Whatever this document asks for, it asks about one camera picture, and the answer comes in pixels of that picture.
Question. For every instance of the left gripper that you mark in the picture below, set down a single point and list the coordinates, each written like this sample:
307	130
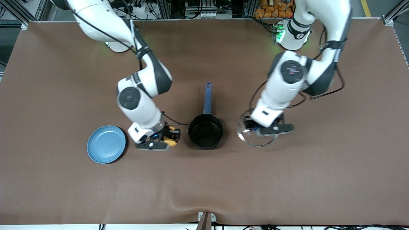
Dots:
248	125

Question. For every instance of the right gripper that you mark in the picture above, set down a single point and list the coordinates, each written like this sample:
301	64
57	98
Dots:
165	133

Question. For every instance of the yellow toy potato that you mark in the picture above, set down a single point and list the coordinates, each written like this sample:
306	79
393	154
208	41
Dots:
172	142

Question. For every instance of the glass lid with blue knob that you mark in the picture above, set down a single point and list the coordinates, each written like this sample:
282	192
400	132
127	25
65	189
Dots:
252	140

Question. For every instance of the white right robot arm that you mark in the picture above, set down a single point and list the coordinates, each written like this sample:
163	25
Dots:
140	95

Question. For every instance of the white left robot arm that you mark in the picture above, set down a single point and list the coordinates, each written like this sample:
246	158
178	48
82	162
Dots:
289	80

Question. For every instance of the blue round plate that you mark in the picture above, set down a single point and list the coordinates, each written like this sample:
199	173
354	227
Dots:
105	145

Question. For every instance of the brown table cover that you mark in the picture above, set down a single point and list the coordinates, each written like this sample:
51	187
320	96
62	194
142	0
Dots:
287	179

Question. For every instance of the pile of orange items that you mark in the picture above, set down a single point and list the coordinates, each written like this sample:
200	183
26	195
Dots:
274	8

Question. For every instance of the white power strip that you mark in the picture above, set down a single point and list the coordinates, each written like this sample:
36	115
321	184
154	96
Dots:
136	8

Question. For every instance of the metal bracket with brown post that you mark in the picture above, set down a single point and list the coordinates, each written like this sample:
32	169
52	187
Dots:
206	221

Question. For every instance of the aluminium table frame rail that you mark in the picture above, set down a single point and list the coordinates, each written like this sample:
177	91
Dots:
204	19

